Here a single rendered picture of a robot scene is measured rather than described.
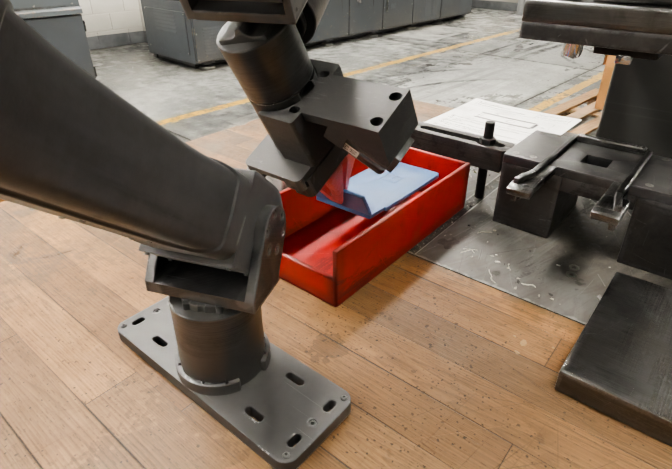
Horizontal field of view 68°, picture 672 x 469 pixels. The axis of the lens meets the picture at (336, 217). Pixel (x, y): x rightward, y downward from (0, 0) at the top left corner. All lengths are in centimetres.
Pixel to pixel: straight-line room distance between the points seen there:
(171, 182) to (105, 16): 696
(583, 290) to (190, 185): 39
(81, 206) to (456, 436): 27
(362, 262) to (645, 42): 31
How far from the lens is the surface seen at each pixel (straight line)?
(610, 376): 42
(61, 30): 489
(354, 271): 46
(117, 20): 727
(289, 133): 39
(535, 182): 52
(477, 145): 63
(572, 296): 52
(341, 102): 37
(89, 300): 52
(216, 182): 28
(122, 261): 56
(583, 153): 62
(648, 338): 47
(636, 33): 53
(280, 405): 37
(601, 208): 50
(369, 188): 55
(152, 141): 24
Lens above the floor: 119
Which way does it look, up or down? 29 degrees down
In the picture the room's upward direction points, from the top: straight up
